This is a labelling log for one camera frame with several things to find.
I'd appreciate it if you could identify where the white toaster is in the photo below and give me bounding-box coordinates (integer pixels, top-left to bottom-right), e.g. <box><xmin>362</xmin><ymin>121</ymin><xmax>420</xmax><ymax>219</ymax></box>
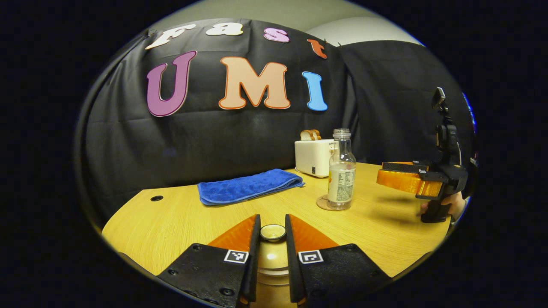
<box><xmin>294</xmin><ymin>139</ymin><xmax>337</xmax><ymax>178</ymax></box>

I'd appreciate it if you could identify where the black backdrop cloth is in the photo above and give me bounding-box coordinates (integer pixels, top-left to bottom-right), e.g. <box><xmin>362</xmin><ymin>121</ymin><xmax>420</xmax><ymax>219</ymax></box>
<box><xmin>81</xmin><ymin>18</ymin><xmax>474</xmax><ymax>227</ymax></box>

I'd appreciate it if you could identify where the blue folded towel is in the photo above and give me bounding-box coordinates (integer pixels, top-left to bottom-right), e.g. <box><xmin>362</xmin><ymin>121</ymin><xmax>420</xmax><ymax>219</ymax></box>
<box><xmin>197</xmin><ymin>169</ymin><xmax>305</xmax><ymax>207</ymax></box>

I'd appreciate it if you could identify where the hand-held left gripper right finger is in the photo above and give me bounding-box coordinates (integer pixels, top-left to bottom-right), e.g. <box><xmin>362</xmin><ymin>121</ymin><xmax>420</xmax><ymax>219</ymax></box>
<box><xmin>285</xmin><ymin>214</ymin><xmax>392</xmax><ymax>306</ymax></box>

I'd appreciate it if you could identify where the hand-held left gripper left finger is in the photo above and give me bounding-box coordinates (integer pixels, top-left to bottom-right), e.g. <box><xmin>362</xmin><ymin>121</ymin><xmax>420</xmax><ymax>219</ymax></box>
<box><xmin>156</xmin><ymin>214</ymin><xmax>262</xmax><ymax>308</ymax></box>

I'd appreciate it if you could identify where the round wooden coaster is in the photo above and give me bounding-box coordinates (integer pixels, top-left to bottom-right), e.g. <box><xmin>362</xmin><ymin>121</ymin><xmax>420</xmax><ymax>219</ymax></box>
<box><xmin>316</xmin><ymin>195</ymin><xmax>354</xmax><ymax>211</ymax></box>

